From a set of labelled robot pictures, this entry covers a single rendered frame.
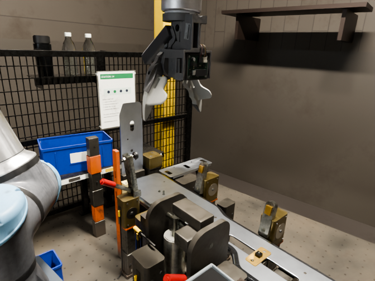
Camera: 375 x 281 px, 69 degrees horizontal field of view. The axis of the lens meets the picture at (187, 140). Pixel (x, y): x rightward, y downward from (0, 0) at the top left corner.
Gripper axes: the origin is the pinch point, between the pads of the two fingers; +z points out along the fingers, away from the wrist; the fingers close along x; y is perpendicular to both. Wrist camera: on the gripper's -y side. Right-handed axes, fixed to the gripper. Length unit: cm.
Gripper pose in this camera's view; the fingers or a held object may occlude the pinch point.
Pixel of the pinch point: (172, 116)
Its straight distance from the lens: 59.7
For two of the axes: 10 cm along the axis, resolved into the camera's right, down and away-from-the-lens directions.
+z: -0.4, 9.5, 3.2
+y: 6.7, 2.6, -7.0
